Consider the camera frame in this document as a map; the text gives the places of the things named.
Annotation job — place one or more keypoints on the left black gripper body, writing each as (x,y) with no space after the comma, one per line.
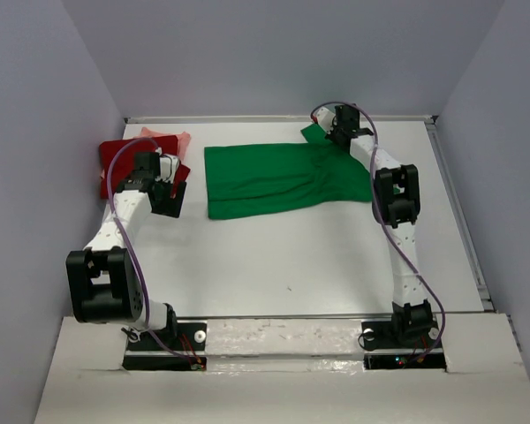
(163,185)

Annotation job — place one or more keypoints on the green t shirt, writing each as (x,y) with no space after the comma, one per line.
(261,179)

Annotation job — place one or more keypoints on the pink folded t shirt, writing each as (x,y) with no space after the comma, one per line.
(184,139)

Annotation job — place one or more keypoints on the aluminium table rail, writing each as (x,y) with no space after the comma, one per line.
(262,119)

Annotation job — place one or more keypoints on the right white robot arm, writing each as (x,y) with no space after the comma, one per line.
(396,207)

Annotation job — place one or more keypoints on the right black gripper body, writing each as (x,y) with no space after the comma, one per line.
(334,136)

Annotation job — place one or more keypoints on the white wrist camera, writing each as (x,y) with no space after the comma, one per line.
(168,165)
(324,118)

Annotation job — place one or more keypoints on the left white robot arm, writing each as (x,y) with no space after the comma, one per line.
(106,282)

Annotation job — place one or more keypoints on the red folded t shirt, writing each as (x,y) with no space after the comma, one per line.
(124,164)

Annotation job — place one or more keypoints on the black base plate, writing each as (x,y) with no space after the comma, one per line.
(184,352)
(384,351)

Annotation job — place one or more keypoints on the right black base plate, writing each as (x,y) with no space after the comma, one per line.
(384,351)

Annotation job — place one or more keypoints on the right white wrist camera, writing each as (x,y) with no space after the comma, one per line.
(324,118)

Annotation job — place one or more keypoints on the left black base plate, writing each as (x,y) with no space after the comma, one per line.
(184,352)

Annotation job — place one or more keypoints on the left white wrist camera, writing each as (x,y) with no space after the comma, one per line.
(168,165)

